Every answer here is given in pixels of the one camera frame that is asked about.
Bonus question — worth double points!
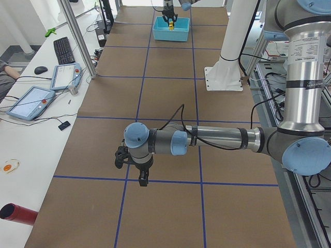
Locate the far teach pendant tablet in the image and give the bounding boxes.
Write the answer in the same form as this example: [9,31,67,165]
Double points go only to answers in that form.
[50,63,82,91]

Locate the small metal cylinder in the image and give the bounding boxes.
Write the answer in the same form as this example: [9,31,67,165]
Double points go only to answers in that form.
[68,85,78,96]

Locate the person forearm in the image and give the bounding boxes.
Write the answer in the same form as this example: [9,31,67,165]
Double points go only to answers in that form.
[1,60,20,80]

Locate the black computer mouse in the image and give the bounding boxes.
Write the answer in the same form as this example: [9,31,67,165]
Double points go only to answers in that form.
[34,66,48,75]

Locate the yellow beetle toy car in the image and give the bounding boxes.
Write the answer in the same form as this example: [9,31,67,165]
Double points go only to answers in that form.
[169,21,174,30]

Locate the teach pendant tablet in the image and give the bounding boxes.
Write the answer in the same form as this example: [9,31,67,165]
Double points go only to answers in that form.
[50,63,82,91]
[6,86,55,121]

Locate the black computer keyboard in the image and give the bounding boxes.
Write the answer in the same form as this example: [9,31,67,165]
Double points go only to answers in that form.
[53,37,76,65]

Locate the green plastic clamp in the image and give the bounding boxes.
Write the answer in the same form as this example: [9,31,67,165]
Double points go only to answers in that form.
[44,27,57,38]

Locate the light blue plastic bin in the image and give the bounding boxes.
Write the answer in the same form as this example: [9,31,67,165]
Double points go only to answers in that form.
[153,17,190,42]

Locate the red cylinder tube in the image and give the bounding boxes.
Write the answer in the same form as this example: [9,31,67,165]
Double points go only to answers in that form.
[1,203,38,226]

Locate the near teach pendant tablet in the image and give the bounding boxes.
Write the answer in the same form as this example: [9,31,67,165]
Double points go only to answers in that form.
[6,86,55,121]

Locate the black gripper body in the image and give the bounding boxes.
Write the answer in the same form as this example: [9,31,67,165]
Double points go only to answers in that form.
[161,5,178,20]
[114,139,154,176]

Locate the aluminium frame post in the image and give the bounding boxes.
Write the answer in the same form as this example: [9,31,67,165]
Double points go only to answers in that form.
[58,0,97,79]

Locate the black smartphone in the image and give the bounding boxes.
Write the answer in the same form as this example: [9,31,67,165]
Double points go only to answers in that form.
[58,121,71,131]

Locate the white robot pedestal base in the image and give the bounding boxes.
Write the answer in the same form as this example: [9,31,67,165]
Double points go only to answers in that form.
[204,1,250,91]

